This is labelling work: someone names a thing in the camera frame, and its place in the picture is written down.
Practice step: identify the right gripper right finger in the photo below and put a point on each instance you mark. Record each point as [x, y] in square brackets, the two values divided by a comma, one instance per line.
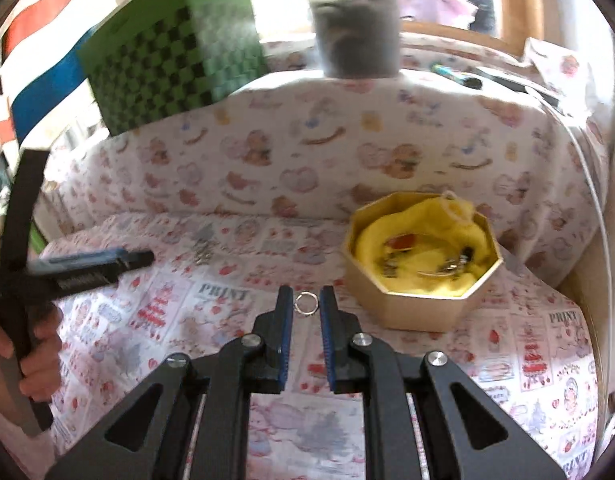
[423, 417]

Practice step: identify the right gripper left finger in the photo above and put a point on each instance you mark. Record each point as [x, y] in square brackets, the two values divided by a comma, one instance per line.
[189, 418]

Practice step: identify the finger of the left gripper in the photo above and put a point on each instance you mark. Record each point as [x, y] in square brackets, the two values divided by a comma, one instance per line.
[56, 278]

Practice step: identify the gold earring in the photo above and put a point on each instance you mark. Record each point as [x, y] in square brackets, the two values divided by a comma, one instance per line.
[390, 265]
[453, 267]

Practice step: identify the red gem jewelry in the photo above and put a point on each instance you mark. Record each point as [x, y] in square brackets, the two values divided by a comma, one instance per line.
[401, 243]

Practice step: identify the silver chain jewelry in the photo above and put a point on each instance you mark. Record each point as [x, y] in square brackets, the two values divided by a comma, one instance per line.
[205, 245]

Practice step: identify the dark gem earring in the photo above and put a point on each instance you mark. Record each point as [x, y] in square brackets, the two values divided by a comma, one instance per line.
[466, 255]

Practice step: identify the gold octagonal jewelry box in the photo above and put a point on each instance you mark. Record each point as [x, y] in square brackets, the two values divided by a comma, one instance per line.
[405, 311]

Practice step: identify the yellow cloth pouch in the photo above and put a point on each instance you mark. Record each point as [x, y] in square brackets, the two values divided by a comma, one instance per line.
[444, 226]

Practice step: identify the baby bear patterned sheet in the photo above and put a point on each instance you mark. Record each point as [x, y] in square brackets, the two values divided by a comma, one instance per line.
[277, 169]

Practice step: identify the striped paris curtain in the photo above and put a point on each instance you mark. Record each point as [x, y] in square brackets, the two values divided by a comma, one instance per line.
[43, 89]

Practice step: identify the green checkered tissue box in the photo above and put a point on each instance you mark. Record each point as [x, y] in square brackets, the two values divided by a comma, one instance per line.
[153, 59]

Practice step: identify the green lighter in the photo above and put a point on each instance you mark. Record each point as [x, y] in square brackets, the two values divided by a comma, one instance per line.
[461, 78]

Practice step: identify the white power bank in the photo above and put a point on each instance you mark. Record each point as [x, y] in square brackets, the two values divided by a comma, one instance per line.
[516, 83]

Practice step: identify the translucent plastic jar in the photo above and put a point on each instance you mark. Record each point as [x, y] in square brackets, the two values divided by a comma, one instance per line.
[357, 39]

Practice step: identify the wooden window frame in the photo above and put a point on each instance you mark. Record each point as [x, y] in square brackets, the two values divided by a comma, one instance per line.
[503, 25]

